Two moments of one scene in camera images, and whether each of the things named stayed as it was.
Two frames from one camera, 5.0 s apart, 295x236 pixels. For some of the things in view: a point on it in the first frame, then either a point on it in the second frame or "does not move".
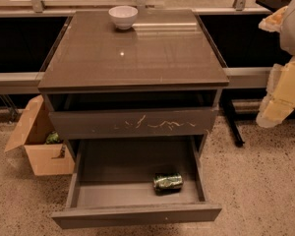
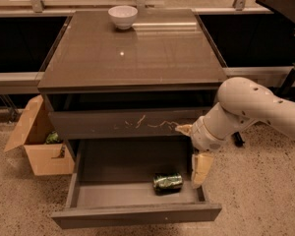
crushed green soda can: [165, 183] does not move
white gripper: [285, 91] -> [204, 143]
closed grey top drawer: [137, 123] does not move
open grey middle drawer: [112, 184] does not move
